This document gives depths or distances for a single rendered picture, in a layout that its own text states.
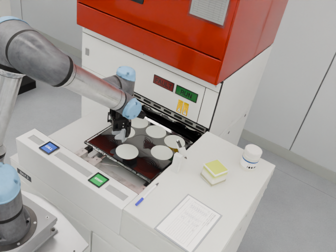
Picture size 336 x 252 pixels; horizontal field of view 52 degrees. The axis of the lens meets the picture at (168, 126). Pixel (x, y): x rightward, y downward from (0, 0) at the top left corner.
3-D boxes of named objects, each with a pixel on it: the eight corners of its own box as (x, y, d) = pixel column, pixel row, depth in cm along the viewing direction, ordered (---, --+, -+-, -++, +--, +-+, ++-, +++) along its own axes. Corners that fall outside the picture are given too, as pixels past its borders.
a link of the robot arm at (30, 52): (44, 39, 82) (150, 101, 123) (22, 23, 88) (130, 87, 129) (18, 80, 83) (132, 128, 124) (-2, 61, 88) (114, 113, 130)
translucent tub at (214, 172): (213, 170, 140) (217, 158, 136) (225, 182, 136) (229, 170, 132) (199, 175, 136) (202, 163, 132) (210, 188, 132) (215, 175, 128)
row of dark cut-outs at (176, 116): (133, 95, 180) (133, 91, 179) (205, 132, 164) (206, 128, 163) (132, 96, 180) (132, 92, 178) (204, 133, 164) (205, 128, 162)
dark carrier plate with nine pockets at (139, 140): (135, 112, 178) (136, 111, 177) (192, 142, 165) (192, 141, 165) (88, 142, 153) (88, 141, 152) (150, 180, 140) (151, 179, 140)
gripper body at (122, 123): (106, 122, 149) (108, 99, 142) (125, 119, 153) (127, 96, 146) (113, 133, 144) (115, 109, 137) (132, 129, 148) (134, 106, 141)
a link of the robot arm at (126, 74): (110, 67, 132) (128, 62, 138) (109, 91, 139) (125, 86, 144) (123, 76, 128) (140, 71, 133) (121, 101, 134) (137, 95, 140)
